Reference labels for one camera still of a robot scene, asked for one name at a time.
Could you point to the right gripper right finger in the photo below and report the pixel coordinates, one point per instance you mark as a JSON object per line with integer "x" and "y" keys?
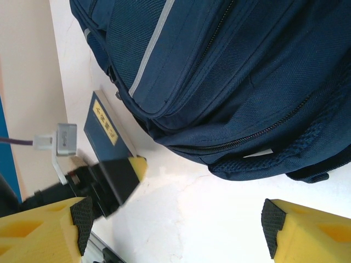
{"x": 310, "y": 235}

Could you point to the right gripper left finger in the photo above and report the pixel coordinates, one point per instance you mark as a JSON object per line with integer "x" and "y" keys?
{"x": 41, "y": 235}

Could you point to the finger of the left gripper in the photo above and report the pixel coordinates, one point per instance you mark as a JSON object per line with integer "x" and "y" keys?
{"x": 123, "y": 178}
{"x": 105, "y": 206}

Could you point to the navy book with yellow label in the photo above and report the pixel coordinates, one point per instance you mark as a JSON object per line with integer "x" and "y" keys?
{"x": 105, "y": 128}

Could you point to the navy blue backpack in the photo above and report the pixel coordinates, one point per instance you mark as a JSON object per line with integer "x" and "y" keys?
{"x": 246, "y": 82}

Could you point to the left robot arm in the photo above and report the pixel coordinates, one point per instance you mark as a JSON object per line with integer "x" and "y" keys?
{"x": 6, "y": 197}

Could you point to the aluminium front rail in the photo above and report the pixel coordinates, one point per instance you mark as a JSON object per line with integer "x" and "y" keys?
{"x": 96, "y": 246}

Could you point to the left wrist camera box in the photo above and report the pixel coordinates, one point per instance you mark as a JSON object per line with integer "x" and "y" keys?
{"x": 65, "y": 139}

